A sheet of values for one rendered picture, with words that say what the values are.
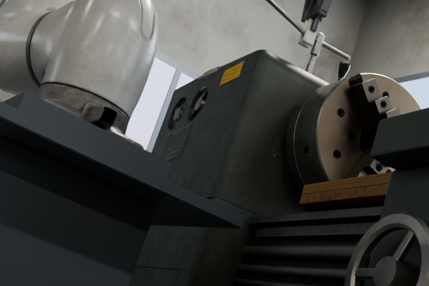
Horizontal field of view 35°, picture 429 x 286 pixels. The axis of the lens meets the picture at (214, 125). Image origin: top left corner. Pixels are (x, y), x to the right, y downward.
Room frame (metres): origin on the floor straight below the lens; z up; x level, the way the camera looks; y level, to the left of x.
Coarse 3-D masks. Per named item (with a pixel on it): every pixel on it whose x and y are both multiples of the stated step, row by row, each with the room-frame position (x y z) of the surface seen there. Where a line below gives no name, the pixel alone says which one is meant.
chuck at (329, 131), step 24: (312, 96) 1.41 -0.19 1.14; (336, 96) 1.34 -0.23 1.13; (384, 96) 1.39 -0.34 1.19; (408, 96) 1.40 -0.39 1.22; (312, 120) 1.35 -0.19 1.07; (336, 120) 1.34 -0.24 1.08; (360, 120) 1.36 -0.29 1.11; (312, 144) 1.35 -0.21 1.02; (336, 144) 1.35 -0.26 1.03; (312, 168) 1.38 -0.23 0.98; (336, 168) 1.36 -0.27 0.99
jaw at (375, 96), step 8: (352, 80) 1.35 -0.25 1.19; (360, 80) 1.36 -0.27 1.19; (368, 80) 1.32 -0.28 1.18; (352, 88) 1.34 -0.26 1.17; (360, 88) 1.32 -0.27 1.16; (368, 88) 1.32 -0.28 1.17; (376, 88) 1.32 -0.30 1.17; (360, 96) 1.33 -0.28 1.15; (368, 96) 1.32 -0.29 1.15; (376, 96) 1.33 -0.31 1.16; (360, 104) 1.35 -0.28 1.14; (368, 104) 1.32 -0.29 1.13; (376, 104) 1.30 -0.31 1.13; (384, 104) 1.31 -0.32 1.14; (360, 112) 1.36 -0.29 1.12; (368, 112) 1.34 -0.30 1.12; (376, 112) 1.32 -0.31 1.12; (384, 112) 1.30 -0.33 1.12; (392, 112) 1.30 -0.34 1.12; (400, 112) 1.30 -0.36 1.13; (368, 120) 1.35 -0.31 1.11; (376, 120) 1.33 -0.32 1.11; (368, 128) 1.36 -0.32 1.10; (376, 128) 1.34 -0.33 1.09
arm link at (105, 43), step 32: (96, 0) 1.00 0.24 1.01; (128, 0) 1.00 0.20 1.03; (64, 32) 1.02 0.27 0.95; (96, 32) 0.99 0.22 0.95; (128, 32) 1.00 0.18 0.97; (32, 64) 1.08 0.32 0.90; (64, 64) 1.00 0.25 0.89; (96, 64) 0.99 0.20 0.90; (128, 64) 1.01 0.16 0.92; (128, 96) 1.03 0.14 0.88
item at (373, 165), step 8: (368, 152) 1.35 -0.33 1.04; (360, 160) 1.36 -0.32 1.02; (368, 160) 1.33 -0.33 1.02; (376, 160) 1.32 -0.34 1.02; (352, 168) 1.37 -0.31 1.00; (360, 168) 1.34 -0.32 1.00; (368, 168) 1.32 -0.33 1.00; (376, 168) 1.32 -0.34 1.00; (384, 168) 1.32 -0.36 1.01; (352, 176) 1.35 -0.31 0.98
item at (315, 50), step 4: (316, 36) 1.57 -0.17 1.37; (320, 36) 1.56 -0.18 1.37; (316, 40) 1.57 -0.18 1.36; (320, 40) 1.56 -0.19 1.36; (316, 44) 1.56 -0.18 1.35; (320, 44) 1.57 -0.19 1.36; (312, 48) 1.57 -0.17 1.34; (316, 48) 1.56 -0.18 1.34; (312, 52) 1.57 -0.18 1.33; (316, 52) 1.56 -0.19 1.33; (312, 56) 1.57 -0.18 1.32; (316, 56) 1.57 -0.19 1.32; (312, 60) 1.57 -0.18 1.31; (308, 64) 1.57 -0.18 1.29; (312, 64) 1.57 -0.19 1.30; (308, 68) 1.57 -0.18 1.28; (312, 68) 1.57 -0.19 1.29; (308, 72) 1.57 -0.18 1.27
